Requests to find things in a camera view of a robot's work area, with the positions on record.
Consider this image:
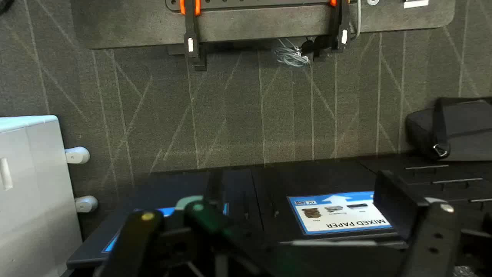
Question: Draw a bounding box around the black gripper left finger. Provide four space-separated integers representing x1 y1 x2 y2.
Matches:
97 208 166 277

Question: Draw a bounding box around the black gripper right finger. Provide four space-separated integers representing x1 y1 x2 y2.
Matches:
398 199 463 277

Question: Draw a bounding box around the blue label with up arrow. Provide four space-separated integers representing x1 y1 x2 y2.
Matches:
102 204 231 258

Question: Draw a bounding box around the white printer caster wheel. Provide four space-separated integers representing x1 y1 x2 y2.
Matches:
63 145 93 167
74 195 100 215

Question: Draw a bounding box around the blue label with down arrow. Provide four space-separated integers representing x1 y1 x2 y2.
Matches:
286 190 395 239

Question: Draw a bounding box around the white office printer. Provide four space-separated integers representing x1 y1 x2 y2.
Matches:
0 115 85 277

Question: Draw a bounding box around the black fabric bag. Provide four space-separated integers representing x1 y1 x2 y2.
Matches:
405 96 492 164

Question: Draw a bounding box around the black cabinet with granite counter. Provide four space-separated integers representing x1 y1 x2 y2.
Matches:
66 153 492 277

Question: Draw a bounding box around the orange black bar clamp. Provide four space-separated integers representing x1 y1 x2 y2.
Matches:
326 0 357 54
177 0 209 71

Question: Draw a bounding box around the white cable bundle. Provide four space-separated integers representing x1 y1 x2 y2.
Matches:
271 38 314 67

